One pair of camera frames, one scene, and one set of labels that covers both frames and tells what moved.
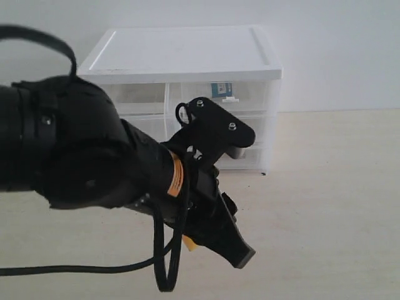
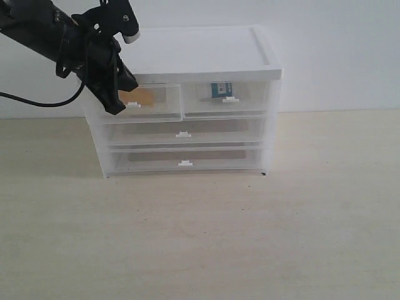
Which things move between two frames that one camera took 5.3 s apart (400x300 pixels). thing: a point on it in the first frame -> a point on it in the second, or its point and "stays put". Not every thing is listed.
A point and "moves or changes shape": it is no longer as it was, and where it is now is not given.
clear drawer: [145, 105] moves or changes shape
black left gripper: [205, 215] -> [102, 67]
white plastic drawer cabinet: [147, 71] stays put
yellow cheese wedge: [189, 243] -> [144, 95]
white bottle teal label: [221, 90] stays put
